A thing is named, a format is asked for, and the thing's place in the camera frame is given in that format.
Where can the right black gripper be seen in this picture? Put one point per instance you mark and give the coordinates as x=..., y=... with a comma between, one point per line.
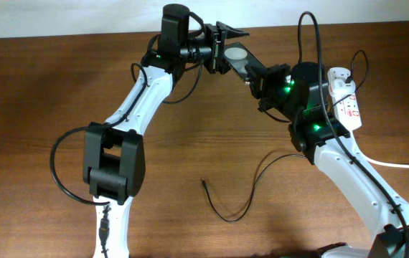
x=260, y=82

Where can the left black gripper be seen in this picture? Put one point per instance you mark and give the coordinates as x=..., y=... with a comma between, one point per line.
x=223, y=31

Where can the black smartphone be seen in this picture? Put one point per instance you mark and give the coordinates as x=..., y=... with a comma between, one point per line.
x=243, y=62

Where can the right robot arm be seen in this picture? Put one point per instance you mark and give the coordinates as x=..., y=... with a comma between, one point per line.
x=323, y=116

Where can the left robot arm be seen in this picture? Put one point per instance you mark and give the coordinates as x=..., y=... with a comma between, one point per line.
x=114, y=161

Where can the white USB charger plug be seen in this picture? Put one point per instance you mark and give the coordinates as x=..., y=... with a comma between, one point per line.
x=340, y=87

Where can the white power strip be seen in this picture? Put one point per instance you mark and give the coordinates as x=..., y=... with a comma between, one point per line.
x=345, y=108

